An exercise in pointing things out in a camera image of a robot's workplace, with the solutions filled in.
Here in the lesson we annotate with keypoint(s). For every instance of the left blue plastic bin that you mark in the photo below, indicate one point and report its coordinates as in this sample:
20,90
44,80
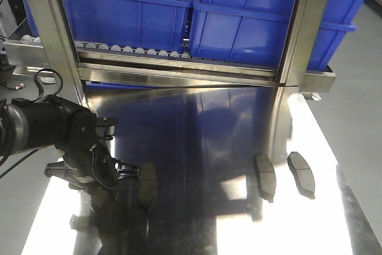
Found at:
149,24

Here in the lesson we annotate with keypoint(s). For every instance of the right blue plastic bin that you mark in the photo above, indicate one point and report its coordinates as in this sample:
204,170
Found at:
255,31

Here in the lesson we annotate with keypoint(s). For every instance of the grey brake pad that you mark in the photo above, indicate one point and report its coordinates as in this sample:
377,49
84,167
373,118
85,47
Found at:
148,184
303,175
266,177
100,199

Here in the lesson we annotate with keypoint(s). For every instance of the stainless steel roller rack frame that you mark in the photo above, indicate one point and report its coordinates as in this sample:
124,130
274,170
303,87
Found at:
76,67

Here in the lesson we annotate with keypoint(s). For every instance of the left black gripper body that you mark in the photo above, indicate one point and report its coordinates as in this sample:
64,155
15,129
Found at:
86,155

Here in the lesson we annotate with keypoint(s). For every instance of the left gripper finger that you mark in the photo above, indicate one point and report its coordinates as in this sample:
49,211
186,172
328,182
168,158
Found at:
57,169
125,170

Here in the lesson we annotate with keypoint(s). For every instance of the blue plastic bin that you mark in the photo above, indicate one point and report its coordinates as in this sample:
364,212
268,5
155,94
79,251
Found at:
149,24
255,31

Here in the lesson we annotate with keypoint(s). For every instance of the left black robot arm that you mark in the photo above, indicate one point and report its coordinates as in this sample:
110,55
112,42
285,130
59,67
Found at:
28,126

